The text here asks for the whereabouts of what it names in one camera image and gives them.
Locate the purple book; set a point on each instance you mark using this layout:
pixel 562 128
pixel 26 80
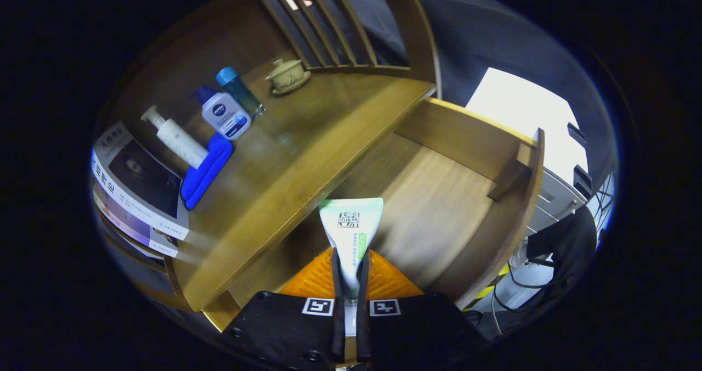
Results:
pixel 129 225

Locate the white bottle blue pump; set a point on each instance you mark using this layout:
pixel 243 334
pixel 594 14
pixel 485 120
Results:
pixel 225 113

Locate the wooden cabinet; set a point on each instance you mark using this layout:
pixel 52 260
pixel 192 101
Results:
pixel 406 25

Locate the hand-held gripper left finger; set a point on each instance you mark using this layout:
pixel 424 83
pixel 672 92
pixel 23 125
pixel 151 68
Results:
pixel 337 332

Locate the blue folded towel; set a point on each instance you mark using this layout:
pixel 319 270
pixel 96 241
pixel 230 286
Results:
pixel 205 170

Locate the beige saucer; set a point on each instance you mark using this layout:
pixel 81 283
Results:
pixel 300 84

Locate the white green tube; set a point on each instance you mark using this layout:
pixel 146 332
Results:
pixel 351 223

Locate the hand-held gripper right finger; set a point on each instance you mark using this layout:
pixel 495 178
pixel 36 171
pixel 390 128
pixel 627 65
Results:
pixel 363 332

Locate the clear bottle teal cap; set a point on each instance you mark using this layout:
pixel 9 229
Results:
pixel 238 88

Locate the wooden drawer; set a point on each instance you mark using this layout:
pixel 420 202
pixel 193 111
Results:
pixel 439 195

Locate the thick white book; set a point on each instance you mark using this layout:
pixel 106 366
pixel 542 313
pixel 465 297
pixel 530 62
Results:
pixel 142 179

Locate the wooden countertop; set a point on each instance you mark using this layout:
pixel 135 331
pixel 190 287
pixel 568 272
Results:
pixel 274 157

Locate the beige lidded tea cup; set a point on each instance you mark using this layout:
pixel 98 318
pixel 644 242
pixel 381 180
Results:
pixel 285 74

